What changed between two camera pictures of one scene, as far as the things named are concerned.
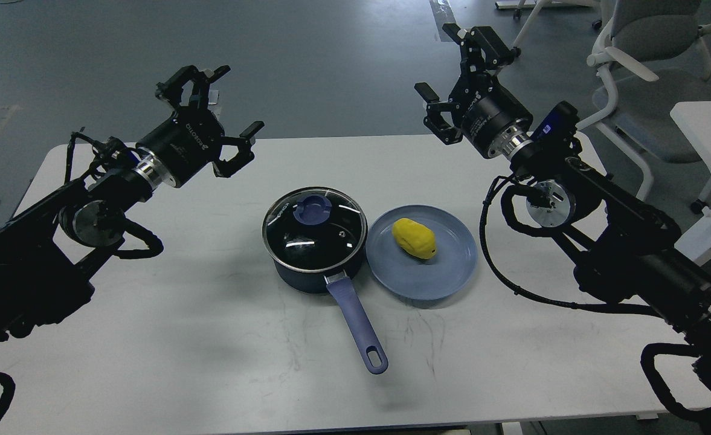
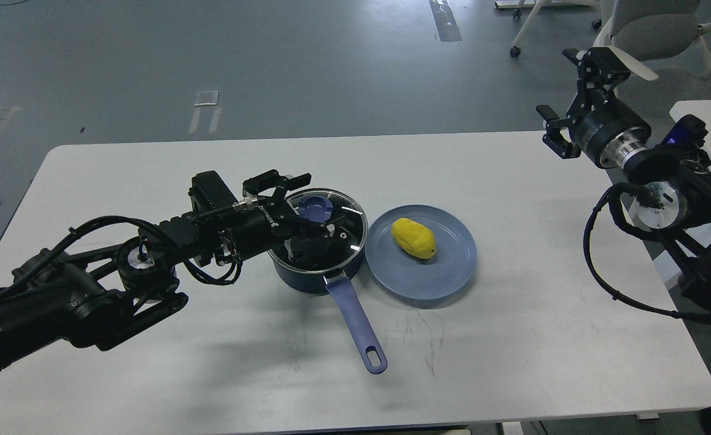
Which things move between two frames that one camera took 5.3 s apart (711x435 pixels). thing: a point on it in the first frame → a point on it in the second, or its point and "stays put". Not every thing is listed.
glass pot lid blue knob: [312, 208] stays put
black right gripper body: [492, 119] → [598, 114]
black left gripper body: [187, 142] → [258, 229]
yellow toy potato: [415, 238] stays put
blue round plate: [451, 267] stays put
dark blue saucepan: [315, 234] stays put
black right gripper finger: [481, 49] → [600, 66]
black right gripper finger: [434, 119] → [554, 139]
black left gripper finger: [171, 90] → [272, 180]
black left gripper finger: [223, 168] → [304, 240]
